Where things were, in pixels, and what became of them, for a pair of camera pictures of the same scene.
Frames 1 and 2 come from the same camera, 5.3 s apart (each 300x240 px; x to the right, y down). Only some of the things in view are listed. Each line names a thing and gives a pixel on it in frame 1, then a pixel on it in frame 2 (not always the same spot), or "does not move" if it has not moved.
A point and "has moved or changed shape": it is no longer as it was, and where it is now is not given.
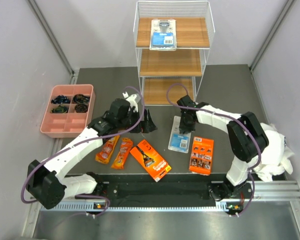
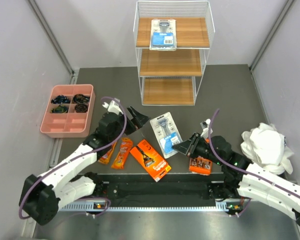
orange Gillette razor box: [152, 162] does not move
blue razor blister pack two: [179, 141] has moved or changed shape
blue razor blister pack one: [163, 35] does not move
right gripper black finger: [187, 127] → [187, 147]
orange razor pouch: [126, 145] does not move
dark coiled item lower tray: [81, 108] does not move
